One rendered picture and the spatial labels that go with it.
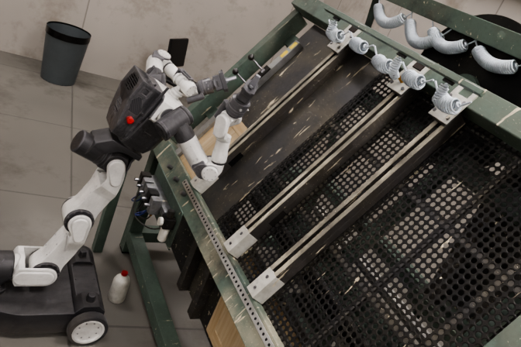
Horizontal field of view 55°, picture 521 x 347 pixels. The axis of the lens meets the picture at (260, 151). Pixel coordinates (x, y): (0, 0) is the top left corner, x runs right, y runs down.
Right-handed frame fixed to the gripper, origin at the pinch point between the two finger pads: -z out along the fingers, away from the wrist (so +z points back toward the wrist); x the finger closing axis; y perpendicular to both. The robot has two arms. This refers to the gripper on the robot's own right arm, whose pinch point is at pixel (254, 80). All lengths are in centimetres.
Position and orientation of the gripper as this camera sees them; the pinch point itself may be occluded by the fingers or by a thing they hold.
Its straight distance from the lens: 213.0
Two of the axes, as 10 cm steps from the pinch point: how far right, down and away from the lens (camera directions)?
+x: 2.1, -4.8, 8.5
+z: -5.2, 6.8, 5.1
